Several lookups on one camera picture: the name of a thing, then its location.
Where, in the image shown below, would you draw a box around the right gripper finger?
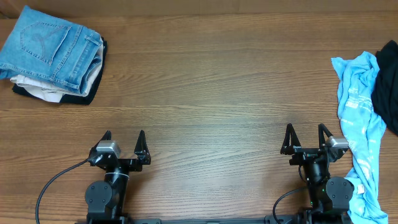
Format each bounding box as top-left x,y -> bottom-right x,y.
280,123 -> 302,155
318,123 -> 333,148

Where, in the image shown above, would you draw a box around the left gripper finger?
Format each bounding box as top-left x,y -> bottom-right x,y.
134,130 -> 151,164
100,130 -> 112,141

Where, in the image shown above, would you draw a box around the light blue printed t-shirt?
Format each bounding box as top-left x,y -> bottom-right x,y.
331,52 -> 389,224

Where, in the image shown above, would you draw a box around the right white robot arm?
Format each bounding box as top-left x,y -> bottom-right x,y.
272,123 -> 354,223

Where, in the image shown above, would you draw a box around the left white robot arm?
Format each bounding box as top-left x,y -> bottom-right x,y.
85,131 -> 151,223

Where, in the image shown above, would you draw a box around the folded black garment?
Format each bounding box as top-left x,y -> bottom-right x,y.
10,37 -> 108,105

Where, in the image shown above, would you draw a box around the crumpled black garment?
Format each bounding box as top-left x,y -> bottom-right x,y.
371,40 -> 397,135

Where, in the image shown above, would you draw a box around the folded white garment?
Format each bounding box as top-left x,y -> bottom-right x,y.
7,37 -> 106,105

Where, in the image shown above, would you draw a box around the folded blue denim jeans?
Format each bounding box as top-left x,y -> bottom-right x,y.
1,6 -> 103,94

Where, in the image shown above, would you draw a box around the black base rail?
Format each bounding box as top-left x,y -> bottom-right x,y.
76,215 -> 352,224

